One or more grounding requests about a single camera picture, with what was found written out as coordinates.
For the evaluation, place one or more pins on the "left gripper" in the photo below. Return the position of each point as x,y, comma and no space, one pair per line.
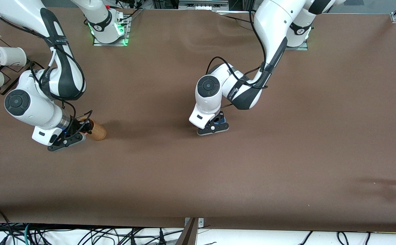
221,116

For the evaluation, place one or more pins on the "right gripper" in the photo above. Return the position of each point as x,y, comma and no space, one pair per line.
79,127

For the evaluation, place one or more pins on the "small blue plastic cup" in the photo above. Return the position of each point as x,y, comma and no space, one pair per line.
221,119

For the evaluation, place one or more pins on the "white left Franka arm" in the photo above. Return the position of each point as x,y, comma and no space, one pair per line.
272,20

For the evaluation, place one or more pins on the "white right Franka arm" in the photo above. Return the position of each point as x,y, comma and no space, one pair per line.
31,109

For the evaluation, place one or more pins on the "wooden cylindrical chopstick holder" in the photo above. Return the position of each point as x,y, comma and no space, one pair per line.
98,132

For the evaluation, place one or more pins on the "dark wooden beam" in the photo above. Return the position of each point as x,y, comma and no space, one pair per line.
188,234

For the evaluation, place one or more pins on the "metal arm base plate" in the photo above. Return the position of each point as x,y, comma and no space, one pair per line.
298,48
127,34

